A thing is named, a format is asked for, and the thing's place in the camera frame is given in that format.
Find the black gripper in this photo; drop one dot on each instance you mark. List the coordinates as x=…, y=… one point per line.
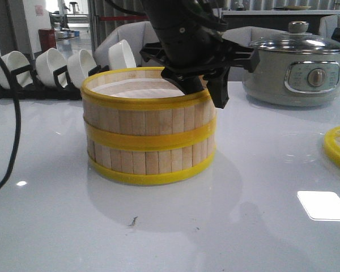
x=186, y=58

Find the bamboo steamer basket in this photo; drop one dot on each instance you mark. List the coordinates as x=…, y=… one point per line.
x=145, y=124
x=154, y=167

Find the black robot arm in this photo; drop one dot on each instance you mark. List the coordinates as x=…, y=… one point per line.
x=180, y=19

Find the grey chair middle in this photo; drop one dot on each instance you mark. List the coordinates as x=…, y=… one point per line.
x=244, y=36

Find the white bowl right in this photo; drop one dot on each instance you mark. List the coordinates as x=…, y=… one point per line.
x=120, y=56

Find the white bowl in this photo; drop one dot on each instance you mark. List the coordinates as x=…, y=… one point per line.
x=14, y=60
x=79, y=65
x=46, y=63
x=120, y=56

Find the grey electric cooking pot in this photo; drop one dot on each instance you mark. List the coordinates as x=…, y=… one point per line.
x=300, y=75

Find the glass pot lid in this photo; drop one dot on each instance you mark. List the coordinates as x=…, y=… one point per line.
x=297, y=40

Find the grey chair far right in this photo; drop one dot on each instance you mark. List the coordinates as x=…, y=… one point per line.
x=330, y=27

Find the red bin background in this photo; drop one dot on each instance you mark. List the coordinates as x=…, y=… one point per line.
x=47, y=39

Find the white bowl far left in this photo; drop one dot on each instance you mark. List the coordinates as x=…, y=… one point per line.
x=14, y=60

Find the black bowl rack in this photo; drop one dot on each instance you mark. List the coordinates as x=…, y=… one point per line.
x=64, y=90

